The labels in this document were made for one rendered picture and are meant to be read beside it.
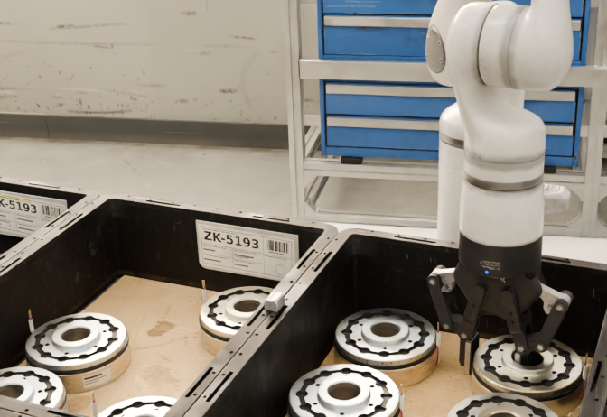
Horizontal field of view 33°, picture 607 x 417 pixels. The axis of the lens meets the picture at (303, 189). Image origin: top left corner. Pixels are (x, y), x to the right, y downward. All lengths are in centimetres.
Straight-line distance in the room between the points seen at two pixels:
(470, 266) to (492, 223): 5
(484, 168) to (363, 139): 202
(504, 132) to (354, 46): 196
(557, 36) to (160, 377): 51
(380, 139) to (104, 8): 146
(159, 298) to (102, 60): 288
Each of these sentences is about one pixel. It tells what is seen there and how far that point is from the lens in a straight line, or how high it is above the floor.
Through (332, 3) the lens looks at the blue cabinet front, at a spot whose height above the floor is 77.
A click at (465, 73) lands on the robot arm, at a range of 87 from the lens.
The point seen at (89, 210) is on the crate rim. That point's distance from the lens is 117.
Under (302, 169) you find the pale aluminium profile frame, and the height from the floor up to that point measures 28.
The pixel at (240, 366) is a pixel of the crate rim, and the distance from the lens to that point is 86.
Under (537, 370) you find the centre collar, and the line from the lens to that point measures 98.
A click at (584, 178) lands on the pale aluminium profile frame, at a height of 30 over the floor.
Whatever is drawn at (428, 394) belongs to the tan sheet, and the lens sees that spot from 100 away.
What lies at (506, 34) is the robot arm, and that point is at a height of 118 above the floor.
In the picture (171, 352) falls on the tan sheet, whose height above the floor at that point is 83.
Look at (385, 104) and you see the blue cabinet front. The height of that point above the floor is 48.
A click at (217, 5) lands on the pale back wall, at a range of 379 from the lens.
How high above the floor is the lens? 140
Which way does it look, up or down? 23 degrees down
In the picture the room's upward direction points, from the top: 2 degrees counter-clockwise
